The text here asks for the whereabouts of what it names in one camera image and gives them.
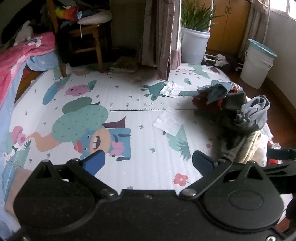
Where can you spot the cartoon printed play mat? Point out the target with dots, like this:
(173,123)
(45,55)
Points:
(143,139)

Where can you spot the white plush toy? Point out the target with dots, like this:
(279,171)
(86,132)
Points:
(24,32)

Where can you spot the brown striped curtain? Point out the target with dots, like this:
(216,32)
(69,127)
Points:
(159,34)

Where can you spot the white bucket teal rim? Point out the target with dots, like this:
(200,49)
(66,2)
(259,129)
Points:
(255,67)

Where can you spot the green potted plant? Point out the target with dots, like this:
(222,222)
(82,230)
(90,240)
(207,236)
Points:
(196,16)

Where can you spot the blue denim garment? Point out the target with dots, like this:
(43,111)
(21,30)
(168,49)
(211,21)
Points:
(217,91)

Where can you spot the pink printed blanket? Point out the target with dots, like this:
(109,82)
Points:
(22,55)

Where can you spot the beige window curtain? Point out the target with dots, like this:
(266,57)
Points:
(255,23)

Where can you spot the red garment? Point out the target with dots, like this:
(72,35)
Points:
(204,103)

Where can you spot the white crumpled rag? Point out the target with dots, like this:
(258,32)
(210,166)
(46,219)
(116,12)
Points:
(221,59)

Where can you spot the wooden cabinet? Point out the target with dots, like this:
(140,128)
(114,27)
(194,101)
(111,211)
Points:
(227,25)

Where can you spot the stack of books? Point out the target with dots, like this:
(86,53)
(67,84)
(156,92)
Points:
(123,66)

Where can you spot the light blue-grey garment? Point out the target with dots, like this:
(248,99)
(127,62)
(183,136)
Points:
(253,111)

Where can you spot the window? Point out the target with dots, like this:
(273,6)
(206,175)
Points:
(283,7)

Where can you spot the cream quilted garment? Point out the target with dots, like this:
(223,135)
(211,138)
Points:
(251,148)

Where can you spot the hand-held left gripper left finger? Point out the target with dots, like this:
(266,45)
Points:
(94,162)

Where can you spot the pale pink pillow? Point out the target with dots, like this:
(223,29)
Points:
(94,18)

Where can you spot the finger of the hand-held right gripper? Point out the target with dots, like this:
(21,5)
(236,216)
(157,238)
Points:
(281,154)
(283,178)

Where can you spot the wooden chair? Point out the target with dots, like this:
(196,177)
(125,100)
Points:
(89,31)

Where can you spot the flat white paper sheet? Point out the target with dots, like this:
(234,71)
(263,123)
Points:
(168,121)

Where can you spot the dark grey garment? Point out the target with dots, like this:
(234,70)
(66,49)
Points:
(231,120)

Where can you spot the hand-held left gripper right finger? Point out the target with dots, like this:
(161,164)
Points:
(202,162)

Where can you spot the colourful clothing bundle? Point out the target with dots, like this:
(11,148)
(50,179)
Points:
(67,11)

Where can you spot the crumpled white paper sheet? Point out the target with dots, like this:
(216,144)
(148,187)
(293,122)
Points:
(171,89)

